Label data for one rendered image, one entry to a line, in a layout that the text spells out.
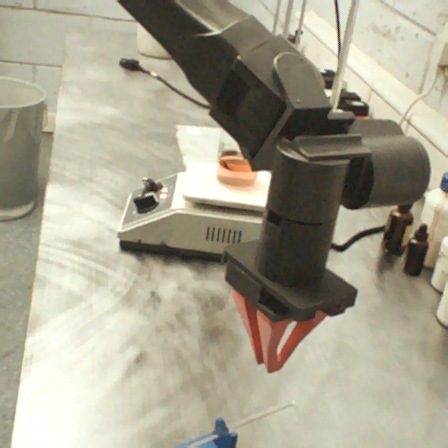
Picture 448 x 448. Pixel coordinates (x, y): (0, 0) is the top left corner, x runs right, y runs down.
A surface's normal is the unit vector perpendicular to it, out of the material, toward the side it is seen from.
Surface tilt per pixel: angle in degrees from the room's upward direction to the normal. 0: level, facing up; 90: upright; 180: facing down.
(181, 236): 90
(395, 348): 0
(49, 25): 90
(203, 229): 90
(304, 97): 31
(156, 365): 0
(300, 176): 89
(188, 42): 103
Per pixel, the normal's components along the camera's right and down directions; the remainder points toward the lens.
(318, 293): 0.14, -0.89
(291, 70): 0.36, -0.53
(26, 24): 0.15, 0.47
